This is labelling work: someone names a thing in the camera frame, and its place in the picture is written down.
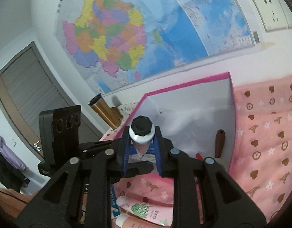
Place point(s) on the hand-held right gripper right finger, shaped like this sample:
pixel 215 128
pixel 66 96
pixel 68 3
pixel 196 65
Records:
pixel 159 156

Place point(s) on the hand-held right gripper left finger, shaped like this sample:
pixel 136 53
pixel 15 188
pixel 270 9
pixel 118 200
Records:
pixel 125 156

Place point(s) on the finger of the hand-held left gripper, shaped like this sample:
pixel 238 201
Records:
pixel 141 168
pixel 93 146

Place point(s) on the white tube with black cap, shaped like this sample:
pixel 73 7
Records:
pixel 140 142

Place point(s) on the small pale pink tube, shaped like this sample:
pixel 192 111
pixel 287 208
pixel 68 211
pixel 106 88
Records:
pixel 141 209

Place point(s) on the red plastic massage hammer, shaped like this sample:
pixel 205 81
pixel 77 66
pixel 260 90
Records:
pixel 199 156

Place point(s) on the pink cardboard box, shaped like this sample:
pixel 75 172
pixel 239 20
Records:
pixel 195 114

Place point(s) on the brown claw back scratcher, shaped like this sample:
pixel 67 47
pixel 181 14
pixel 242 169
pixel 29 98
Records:
pixel 219 142

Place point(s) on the gold thermos tumbler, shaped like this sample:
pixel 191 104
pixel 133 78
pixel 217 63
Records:
pixel 105 114

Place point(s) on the white and blue medicine box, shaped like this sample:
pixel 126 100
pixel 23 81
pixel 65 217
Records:
pixel 114 201

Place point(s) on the grey door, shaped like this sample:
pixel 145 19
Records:
pixel 29 87

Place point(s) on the purple hanging garment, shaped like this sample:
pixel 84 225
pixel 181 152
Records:
pixel 6 152

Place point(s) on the black hanging garment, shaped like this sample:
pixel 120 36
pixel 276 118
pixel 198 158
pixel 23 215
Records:
pixel 6 175

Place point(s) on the pink printed tablecloth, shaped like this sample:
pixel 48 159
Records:
pixel 267 147

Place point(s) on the colourful wall map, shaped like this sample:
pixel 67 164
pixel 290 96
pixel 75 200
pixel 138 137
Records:
pixel 160 40

